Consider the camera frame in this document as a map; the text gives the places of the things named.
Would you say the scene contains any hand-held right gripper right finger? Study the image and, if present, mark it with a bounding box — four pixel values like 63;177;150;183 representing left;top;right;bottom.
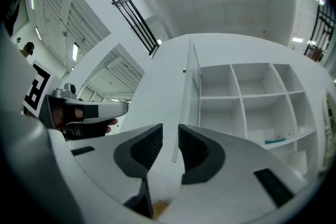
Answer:
159;124;317;223

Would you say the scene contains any black metal railing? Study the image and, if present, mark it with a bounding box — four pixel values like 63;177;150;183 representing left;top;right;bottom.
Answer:
93;0;161;56
303;0;336;63

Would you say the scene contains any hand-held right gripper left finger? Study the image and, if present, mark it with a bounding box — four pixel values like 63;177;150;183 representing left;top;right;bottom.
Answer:
49;123;164;219

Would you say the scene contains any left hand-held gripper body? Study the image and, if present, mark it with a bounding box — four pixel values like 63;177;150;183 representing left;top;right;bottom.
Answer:
22;59;130;131

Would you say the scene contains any white open-shelf cabinet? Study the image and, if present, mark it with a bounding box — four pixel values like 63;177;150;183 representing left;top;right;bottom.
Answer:
123;32;329;185

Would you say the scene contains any teal flat item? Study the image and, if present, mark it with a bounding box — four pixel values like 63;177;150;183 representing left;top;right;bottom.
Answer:
264;138;286;145

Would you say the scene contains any person's left hand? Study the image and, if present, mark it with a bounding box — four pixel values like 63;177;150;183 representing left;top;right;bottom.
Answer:
51;106;119;140

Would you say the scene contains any white cabinet door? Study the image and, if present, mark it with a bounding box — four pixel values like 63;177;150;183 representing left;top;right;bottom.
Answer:
172;35;202;164

